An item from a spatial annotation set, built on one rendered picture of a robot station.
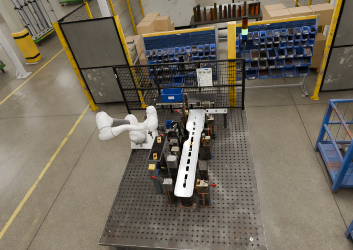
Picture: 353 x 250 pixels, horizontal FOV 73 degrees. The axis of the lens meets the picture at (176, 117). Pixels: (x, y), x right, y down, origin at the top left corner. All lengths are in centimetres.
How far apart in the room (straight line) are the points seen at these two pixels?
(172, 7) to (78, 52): 496
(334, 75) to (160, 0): 629
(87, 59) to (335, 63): 459
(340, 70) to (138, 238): 430
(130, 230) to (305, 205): 222
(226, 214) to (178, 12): 779
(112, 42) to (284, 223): 399
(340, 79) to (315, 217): 272
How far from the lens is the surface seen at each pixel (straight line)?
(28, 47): 991
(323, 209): 371
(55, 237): 400
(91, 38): 494
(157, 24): 732
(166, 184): 247
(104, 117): 272
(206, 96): 354
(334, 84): 536
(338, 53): 503
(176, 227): 263
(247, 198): 276
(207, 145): 292
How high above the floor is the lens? 303
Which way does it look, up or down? 38 degrees down
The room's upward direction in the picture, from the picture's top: 11 degrees counter-clockwise
